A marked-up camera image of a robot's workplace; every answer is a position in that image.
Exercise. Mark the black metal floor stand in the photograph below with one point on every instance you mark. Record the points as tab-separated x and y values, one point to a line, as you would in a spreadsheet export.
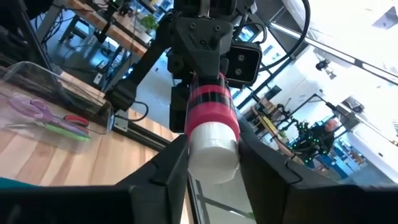
31	31

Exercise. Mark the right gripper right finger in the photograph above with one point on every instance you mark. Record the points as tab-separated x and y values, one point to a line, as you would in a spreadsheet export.
264	180

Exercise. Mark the person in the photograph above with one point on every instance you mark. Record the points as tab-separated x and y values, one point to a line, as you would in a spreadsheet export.
329	126

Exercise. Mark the pink paint bottle white cap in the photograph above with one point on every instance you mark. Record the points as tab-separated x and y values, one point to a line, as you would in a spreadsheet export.
211	115

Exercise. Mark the small background green plant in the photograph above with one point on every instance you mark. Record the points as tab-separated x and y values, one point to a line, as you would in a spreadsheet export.
149	22

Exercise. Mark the background wooden workbench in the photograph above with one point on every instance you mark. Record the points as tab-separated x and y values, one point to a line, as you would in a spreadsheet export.
124	34

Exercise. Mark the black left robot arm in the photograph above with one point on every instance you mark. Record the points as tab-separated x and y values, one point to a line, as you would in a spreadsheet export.
146	65

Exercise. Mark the teal plastic tray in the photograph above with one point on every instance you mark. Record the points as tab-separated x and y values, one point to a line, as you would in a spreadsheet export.
12	183

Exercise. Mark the black ceiling light rail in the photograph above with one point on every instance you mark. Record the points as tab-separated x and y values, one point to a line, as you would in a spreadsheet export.
342	53

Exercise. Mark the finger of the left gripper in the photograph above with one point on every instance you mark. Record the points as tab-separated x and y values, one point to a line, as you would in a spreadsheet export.
179	109

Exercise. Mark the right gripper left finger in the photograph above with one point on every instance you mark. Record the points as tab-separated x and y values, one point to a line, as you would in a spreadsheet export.
168	186

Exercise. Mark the grey metal frame bracket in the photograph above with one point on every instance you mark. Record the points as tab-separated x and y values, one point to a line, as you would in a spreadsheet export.
120	124

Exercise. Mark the clear plastic tray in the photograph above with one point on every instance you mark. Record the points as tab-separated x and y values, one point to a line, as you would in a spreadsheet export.
18	124

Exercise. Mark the background robot rig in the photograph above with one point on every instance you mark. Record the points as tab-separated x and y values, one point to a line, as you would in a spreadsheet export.
306	146

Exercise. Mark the blue background cabinet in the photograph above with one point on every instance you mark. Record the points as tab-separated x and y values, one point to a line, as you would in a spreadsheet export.
339	165

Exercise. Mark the black ceiling spotlight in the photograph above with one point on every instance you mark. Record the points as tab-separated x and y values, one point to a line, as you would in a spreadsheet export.
321	63

